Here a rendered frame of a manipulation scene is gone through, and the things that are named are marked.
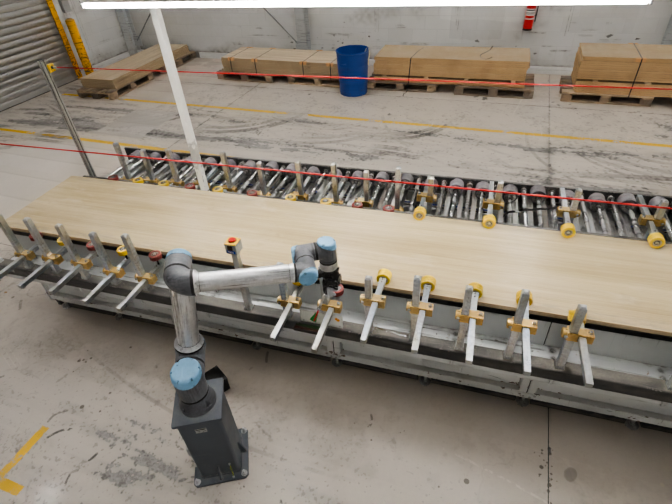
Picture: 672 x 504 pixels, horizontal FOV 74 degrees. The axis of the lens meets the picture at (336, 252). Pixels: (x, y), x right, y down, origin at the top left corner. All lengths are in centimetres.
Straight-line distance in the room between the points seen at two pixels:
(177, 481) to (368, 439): 117
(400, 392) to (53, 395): 245
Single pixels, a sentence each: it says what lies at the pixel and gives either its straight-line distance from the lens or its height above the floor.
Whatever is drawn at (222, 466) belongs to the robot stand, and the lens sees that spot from 295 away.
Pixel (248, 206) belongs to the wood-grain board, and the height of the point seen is 90.
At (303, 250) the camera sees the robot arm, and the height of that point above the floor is 137.
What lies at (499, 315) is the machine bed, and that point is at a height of 79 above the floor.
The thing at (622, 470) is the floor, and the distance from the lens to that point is 327.
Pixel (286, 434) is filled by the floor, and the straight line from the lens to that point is 308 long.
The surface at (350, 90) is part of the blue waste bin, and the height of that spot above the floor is 11.
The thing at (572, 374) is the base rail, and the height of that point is 70.
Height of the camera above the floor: 265
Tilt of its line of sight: 38 degrees down
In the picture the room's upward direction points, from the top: 4 degrees counter-clockwise
